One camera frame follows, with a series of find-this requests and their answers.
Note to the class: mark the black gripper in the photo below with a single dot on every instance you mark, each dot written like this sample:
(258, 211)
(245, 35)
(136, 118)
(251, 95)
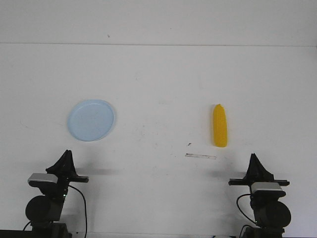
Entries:
(65, 171)
(257, 173)

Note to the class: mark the light blue round plate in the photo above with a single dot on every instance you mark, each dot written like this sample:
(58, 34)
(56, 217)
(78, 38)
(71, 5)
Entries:
(91, 120)

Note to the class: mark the horizontal tape strip on table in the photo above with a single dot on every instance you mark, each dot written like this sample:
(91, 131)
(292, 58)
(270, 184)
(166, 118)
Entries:
(200, 156)

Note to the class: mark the yellow corn cob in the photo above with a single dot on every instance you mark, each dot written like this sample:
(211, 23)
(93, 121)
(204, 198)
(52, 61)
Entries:
(219, 126)

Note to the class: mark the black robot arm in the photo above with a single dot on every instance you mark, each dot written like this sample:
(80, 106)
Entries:
(271, 216)
(44, 211)

